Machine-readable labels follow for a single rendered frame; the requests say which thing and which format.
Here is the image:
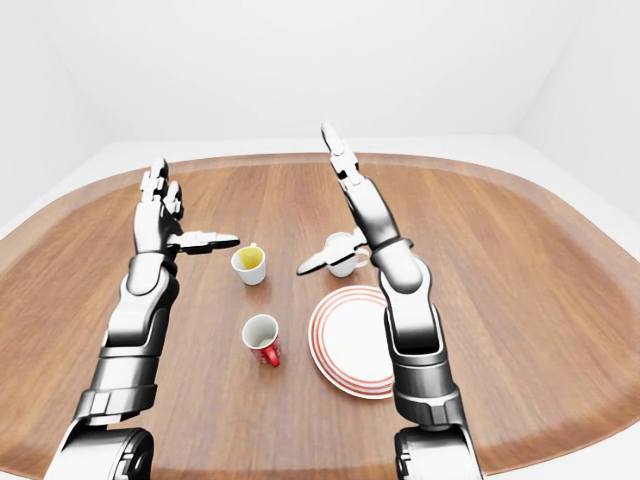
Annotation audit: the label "silver robot right hand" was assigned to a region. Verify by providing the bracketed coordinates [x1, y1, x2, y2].
[295, 121, 415, 277]

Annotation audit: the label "silver robot left hand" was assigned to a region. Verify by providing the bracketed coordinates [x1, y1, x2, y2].
[132, 157, 241, 257]

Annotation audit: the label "white mug with yellow inside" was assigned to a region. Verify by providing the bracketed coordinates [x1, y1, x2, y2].
[230, 242, 268, 287]

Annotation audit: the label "white plate with red rings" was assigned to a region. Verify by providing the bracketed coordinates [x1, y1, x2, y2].
[307, 285, 397, 400]

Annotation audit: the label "red mug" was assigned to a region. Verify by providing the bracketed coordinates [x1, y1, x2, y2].
[241, 313, 282, 369]

